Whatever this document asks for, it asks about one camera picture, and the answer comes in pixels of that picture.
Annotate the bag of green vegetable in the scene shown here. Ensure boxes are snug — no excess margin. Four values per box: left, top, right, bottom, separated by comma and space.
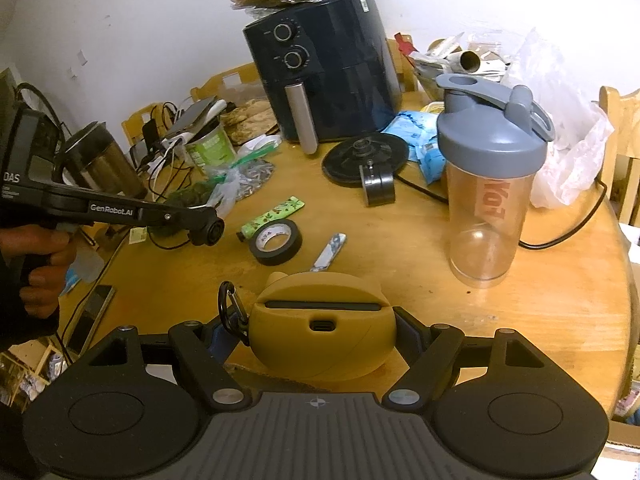
149, 179, 236, 237

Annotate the white cable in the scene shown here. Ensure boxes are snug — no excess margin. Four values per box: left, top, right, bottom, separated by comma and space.
149, 134, 177, 192

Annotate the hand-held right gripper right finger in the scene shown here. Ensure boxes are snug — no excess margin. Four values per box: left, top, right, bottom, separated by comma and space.
381, 307, 553, 407

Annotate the steel electric kettle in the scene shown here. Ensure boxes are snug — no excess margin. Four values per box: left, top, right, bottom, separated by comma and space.
59, 120, 147, 202

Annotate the cardboard box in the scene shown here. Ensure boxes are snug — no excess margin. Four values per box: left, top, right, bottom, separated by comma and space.
222, 359, 417, 397

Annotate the dark blue air fryer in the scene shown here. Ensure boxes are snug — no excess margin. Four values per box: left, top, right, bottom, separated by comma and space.
242, 0, 402, 154

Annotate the grey power bank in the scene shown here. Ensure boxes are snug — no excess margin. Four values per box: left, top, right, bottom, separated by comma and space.
164, 97, 229, 142

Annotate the black cylindrical clamp part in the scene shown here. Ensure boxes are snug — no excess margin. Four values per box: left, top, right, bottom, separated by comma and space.
359, 159, 396, 207

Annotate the clear plastic bag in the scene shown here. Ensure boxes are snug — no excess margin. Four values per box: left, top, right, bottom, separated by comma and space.
507, 26, 617, 209

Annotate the light blue wipes pack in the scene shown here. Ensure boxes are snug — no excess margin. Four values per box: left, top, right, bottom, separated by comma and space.
381, 110, 442, 149

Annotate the wooden chair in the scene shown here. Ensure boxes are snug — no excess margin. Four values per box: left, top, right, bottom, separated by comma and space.
596, 85, 640, 223
190, 62, 262, 104
121, 102, 172, 147
387, 35, 419, 94

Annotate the bagged flatbread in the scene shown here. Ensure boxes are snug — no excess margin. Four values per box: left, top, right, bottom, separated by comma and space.
219, 99, 282, 147

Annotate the red packet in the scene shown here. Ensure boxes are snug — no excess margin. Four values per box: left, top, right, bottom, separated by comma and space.
394, 32, 419, 57

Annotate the foil roll cardboard core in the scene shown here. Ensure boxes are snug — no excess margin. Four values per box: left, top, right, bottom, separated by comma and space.
447, 49, 484, 75

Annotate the white plastic wrapper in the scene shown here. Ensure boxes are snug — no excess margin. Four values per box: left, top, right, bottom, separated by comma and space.
234, 135, 282, 154

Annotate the blue white small packet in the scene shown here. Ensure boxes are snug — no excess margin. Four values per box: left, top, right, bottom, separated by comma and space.
310, 232, 348, 272

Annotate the light blue packet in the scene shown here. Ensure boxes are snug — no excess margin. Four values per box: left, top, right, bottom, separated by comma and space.
65, 249, 107, 292

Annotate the black tape roll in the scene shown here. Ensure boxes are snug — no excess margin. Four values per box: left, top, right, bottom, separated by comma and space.
249, 218, 304, 267

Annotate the mustard earbuds case with carabiner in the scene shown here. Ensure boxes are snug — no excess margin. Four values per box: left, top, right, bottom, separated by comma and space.
218, 270, 397, 382

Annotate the green printed sachet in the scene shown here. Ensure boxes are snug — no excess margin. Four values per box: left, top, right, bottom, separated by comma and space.
242, 194, 306, 242

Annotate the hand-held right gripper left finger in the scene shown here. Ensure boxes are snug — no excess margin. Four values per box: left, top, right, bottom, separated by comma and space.
80, 321, 252, 407

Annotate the clear shaker bottle grey lid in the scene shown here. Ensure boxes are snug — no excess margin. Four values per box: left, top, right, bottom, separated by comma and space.
435, 73, 557, 289

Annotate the person's left hand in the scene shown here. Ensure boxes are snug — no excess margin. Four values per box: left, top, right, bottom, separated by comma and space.
0, 224, 77, 320

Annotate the black power cable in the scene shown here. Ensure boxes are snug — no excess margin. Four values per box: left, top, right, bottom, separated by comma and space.
394, 174, 609, 251

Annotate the black kettle base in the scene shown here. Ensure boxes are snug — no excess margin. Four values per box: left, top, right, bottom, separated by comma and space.
321, 133, 412, 187

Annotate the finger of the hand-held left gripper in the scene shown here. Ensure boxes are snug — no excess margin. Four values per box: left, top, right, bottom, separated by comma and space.
137, 202, 223, 246

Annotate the clear bag of sunflower seeds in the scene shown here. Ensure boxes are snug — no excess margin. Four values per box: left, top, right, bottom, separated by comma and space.
209, 157, 277, 202

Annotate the black smartphone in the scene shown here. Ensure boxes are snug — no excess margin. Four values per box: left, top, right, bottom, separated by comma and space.
65, 284, 117, 357

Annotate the glass bowl of packets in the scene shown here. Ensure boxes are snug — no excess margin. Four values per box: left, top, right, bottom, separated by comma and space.
411, 32, 512, 104

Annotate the green paper cup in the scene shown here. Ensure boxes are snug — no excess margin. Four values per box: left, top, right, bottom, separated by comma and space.
184, 120, 239, 177

